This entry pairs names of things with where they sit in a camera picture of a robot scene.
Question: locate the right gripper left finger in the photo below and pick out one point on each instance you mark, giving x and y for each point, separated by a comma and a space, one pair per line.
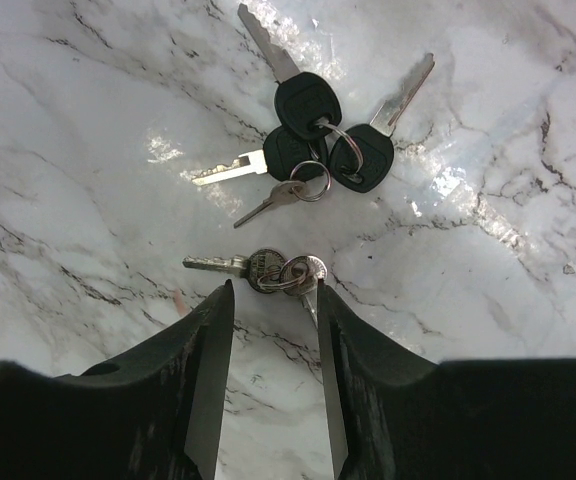
152, 412

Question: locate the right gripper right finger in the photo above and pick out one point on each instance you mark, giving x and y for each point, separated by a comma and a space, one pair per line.
394, 415

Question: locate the small silver key pair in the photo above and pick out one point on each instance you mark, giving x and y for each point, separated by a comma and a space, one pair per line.
268, 271

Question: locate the black headed key bunch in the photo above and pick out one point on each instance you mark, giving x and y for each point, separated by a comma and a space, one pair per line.
309, 141

